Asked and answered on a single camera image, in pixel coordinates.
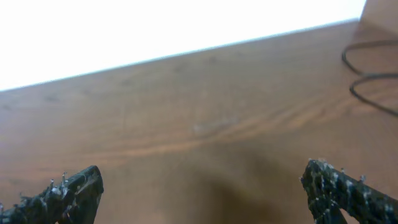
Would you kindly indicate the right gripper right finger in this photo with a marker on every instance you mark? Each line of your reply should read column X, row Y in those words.
column 330, row 191

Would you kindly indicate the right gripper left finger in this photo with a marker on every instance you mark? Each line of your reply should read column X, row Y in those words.
column 75, row 200

